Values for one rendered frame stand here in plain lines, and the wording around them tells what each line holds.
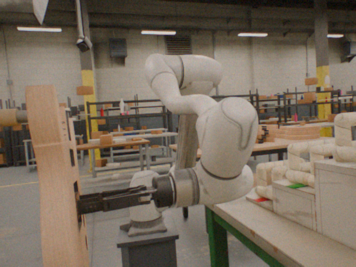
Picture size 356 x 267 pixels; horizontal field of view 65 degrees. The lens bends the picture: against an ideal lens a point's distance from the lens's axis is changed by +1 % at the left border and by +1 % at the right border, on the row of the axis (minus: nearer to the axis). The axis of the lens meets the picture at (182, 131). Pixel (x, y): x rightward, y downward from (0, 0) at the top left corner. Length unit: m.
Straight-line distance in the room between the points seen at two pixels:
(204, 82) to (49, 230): 0.80
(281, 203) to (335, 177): 0.21
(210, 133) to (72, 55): 11.43
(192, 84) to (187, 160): 0.38
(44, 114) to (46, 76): 11.36
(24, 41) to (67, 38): 1.49
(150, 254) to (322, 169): 0.90
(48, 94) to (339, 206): 0.62
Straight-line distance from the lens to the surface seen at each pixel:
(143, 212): 1.34
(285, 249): 0.68
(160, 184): 0.64
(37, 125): 0.51
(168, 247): 1.36
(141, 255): 1.37
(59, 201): 0.52
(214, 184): 0.64
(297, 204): 0.80
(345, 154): 0.70
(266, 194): 0.94
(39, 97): 0.51
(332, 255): 0.69
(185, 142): 1.24
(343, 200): 0.69
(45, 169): 0.53
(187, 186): 0.65
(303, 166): 0.97
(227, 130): 0.54
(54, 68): 11.87
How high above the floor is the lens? 1.23
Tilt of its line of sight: 3 degrees down
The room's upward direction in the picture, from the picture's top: 4 degrees counter-clockwise
